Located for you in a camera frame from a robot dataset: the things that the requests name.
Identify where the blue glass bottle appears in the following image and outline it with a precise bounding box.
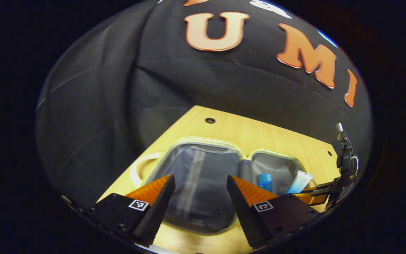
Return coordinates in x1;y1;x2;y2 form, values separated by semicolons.
257;173;273;193

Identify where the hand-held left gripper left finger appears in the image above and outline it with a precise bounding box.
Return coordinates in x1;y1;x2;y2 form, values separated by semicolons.
90;174;176;248

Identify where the white and blue tube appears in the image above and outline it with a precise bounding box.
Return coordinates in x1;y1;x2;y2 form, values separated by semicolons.
287;170;314;195

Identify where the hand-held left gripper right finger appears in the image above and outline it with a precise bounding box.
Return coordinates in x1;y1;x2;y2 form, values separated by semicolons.
226;175;320;249

